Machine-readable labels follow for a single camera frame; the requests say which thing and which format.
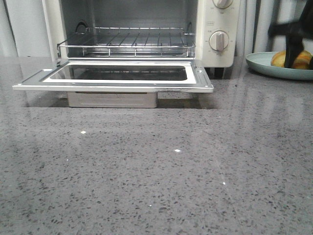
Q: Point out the white Toshiba toaster oven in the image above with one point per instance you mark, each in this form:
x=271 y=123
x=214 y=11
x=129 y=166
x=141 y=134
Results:
x=201 y=17

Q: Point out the grey curtain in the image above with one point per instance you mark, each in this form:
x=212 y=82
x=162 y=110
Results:
x=23 y=31

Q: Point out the lower oven control knob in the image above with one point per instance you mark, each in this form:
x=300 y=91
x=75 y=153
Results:
x=219 y=40

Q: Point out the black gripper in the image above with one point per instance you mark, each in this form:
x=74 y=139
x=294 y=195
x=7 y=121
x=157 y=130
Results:
x=295 y=31

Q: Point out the golden croissant bread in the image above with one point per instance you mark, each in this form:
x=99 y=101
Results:
x=301 y=62

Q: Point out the oven control knob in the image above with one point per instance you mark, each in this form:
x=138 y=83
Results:
x=219 y=40
x=222 y=4

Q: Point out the light green plate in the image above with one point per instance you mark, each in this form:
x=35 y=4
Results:
x=261 y=63

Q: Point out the metal wire oven rack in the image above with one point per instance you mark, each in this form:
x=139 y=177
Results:
x=151 y=42

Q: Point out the oven glass door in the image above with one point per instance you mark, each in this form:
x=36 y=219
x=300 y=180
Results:
x=119 y=83

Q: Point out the upper oven control knob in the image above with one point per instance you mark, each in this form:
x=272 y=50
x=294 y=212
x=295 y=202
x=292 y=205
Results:
x=222 y=4

